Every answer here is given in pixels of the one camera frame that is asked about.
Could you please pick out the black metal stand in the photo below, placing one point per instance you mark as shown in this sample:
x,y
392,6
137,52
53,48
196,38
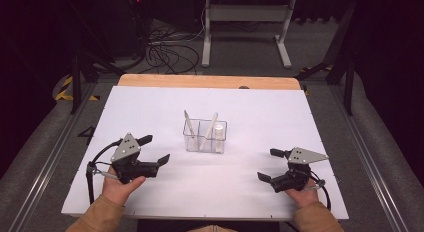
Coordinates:
x,y
348,85
76,82

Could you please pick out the wooden table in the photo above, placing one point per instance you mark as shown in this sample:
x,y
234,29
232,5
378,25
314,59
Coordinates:
x,y
206,81

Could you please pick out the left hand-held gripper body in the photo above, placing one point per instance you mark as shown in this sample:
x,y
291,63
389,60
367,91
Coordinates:
x,y
128,165

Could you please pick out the person's leg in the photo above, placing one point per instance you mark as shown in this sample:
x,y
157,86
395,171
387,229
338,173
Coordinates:
x,y
213,229

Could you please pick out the clear pen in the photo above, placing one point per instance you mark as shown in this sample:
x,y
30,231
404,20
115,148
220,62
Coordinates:
x,y
188,122

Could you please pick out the white pen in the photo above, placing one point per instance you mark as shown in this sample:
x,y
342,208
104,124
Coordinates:
x,y
212,123

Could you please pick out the yellow black hazard tape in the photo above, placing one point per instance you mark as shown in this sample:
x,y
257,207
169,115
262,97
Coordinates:
x,y
63,93

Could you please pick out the person's left hand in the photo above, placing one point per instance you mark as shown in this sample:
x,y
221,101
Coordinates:
x,y
116,192

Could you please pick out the white desk frame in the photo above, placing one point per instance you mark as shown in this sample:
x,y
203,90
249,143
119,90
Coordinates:
x,y
246,12

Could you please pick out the clear plastic organizer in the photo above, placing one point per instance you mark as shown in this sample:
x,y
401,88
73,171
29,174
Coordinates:
x,y
204,147

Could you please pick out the person's right hand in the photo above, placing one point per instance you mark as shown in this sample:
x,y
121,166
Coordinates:
x,y
303,198

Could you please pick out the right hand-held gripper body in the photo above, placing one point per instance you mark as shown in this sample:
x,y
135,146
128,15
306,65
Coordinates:
x,y
300,168

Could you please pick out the aluminium rail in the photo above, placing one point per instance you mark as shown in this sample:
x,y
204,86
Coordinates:
x,y
363,152
50,162

